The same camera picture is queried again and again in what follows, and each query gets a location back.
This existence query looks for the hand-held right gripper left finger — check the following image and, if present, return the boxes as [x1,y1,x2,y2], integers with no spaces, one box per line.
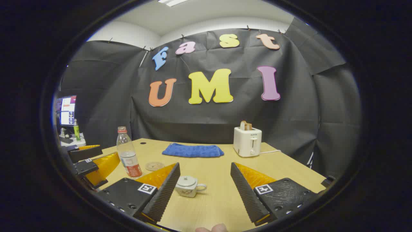
[97,162,181,225]

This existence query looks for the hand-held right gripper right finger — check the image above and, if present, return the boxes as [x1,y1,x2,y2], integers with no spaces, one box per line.
[230,162,322,227]

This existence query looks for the white ceramic teacup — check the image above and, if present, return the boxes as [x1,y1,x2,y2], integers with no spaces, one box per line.
[175,183,207,198]

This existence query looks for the white teacup lid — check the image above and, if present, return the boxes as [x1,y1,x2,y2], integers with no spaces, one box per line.
[176,176,198,188]

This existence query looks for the round cork coaster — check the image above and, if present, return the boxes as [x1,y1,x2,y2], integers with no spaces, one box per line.
[145,161,165,171]

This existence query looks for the clear plastic water bottle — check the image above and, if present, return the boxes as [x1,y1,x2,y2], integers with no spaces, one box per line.
[116,126,143,178]

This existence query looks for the white side desk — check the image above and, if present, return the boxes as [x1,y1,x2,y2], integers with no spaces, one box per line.
[59,132,87,148]

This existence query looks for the computer monitor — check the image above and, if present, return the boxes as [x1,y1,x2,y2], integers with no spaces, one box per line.
[56,95,77,127]

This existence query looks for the white toaster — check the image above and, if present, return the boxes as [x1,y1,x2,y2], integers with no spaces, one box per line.
[233,126,262,158]

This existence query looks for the blue towel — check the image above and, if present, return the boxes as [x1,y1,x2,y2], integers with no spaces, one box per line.
[162,143,225,158]

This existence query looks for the black backdrop cloth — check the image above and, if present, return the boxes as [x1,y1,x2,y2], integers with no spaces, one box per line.
[59,18,363,180]

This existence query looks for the ceiling light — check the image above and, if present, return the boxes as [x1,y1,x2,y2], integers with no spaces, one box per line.
[158,0,189,7]

